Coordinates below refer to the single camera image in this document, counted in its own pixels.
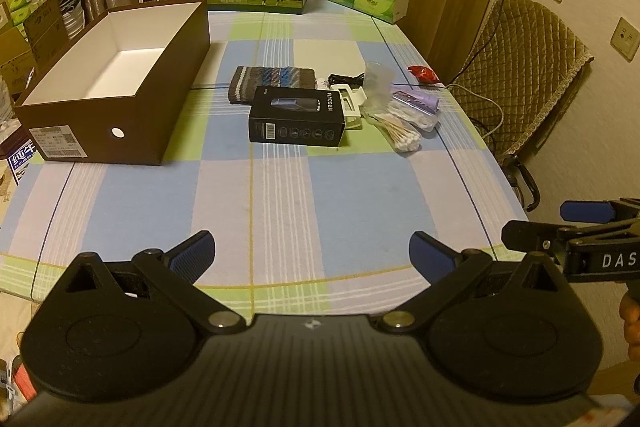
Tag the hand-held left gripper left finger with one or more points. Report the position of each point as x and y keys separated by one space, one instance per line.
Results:
x=195 y=252

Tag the red packet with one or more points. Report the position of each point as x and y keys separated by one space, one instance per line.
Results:
x=422 y=74

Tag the loose green tissue packs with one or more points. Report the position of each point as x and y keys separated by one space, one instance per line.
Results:
x=22 y=4

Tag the small blue milk carton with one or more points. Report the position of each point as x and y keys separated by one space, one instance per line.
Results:
x=22 y=162

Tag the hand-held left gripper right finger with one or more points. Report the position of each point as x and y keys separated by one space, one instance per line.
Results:
x=430 y=254

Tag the black product box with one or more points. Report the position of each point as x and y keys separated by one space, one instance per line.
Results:
x=295 y=109

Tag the brown cardboard storage box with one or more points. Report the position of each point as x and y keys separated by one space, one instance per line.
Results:
x=125 y=127

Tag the cotton swab bag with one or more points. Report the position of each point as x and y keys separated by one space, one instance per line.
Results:
x=402 y=139

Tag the person's right hand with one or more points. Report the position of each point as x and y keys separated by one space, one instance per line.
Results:
x=632 y=314

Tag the clear floss pick box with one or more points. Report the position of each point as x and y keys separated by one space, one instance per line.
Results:
x=425 y=121

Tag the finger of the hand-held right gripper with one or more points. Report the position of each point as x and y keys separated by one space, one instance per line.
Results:
x=530 y=236
x=587 y=211

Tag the striped knit cloth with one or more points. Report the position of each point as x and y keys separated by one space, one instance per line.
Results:
x=270 y=77

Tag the purple tube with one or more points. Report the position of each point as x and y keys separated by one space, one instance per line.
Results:
x=415 y=102

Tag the white plastic packaging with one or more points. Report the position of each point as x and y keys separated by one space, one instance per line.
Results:
x=350 y=99

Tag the stack of white tubs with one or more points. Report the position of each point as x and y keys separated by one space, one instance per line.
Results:
x=72 y=19

